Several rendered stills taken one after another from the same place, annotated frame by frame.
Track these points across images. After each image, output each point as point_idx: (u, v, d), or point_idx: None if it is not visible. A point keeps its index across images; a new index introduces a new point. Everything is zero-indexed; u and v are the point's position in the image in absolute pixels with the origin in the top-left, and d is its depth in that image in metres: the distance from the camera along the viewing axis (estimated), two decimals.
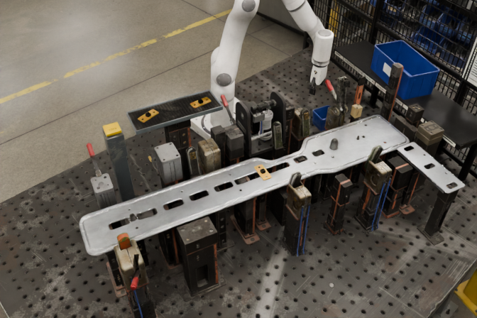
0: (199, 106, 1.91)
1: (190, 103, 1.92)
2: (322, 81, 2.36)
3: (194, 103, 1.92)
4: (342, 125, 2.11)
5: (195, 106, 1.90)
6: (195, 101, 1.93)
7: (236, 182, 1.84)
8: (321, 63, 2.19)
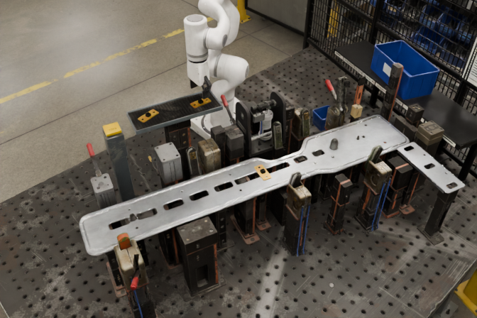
0: (199, 106, 1.91)
1: (190, 103, 1.92)
2: (204, 95, 1.85)
3: (194, 103, 1.92)
4: (342, 125, 2.11)
5: (195, 106, 1.90)
6: (195, 101, 1.93)
7: (236, 182, 1.84)
8: None
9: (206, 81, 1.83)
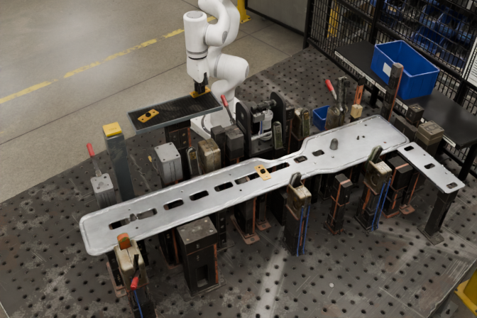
0: (198, 95, 1.87)
1: (189, 93, 1.89)
2: (199, 90, 1.87)
3: (194, 93, 1.89)
4: (342, 125, 2.11)
5: (194, 96, 1.87)
6: (194, 91, 1.90)
7: (236, 182, 1.84)
8: None
9: None
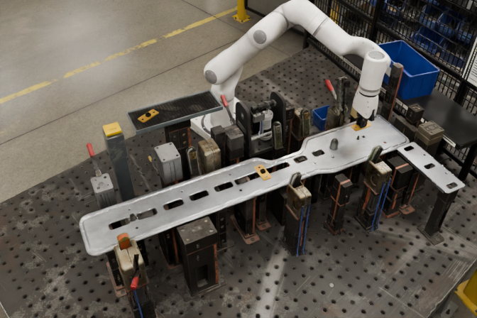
0: (360, 129, 1.93)
1: (351, 125, 1.95)
2: (362, 124, 1.93)
3: (355, 126, 1.95)
4: (342, 125, 2.11)
5: (356, 129, 1.93)
6: (355, 124, 1.96)
7: (236, 182, 1.84)
8: None
9: None
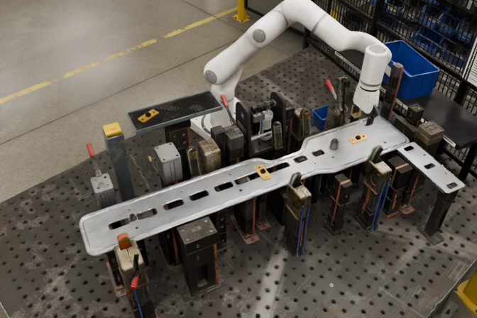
0: (356, 142, 1.98)
1: (348, 138, 2.00)
2: (368, 122, 1.88)
3: (352, 139, 1.99)
4: (342, 125, 2.11)
5: (353, 142, 1.98)
6: (353, 137, 2.00)
7: (236, 182, 1.84)
8: None
9: (373, 109, 1.86)
